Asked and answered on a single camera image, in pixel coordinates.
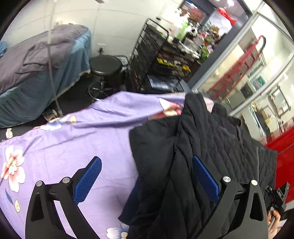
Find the black quilted jacket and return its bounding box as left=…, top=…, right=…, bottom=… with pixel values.
left=119, top=94, right=277, bottom=238

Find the person's right hand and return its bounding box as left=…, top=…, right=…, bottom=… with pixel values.
left=267, top=210, right=281, bottom=237

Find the purple floral bed sheet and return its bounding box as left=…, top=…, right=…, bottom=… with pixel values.
left=1, top=92, right=185, bottom=238

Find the red ladder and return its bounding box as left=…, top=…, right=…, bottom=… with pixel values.
left=208, top=35, right=266, bottom=101

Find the black round stool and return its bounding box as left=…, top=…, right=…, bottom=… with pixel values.
left=88, top=55, right=123, bottom=101

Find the massage bed with grey cover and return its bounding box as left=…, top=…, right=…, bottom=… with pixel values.
left=1, top=24, right=91, bottom=128

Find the blue crumpled blanket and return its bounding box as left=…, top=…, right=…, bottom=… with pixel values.
left=0, top=41, right=8, bottom=58

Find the black wire shelf rack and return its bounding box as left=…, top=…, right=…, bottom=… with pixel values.
left=126, top=18, right=200, bottom=94

